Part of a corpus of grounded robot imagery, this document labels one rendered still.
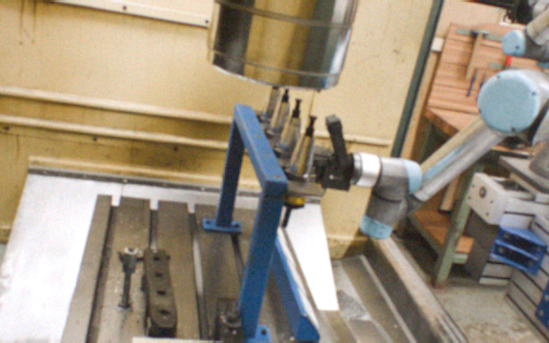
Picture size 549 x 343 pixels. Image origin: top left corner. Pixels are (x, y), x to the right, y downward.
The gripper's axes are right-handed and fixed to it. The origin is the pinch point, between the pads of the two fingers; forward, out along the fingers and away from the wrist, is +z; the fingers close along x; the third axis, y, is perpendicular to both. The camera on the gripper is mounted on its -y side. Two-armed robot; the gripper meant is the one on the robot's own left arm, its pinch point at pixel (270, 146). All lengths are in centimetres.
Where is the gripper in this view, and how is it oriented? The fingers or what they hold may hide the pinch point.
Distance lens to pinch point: 127.0
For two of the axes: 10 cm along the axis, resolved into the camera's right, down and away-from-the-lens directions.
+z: -9.6, -1.4, -2.4
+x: -1.7, -3.8, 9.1
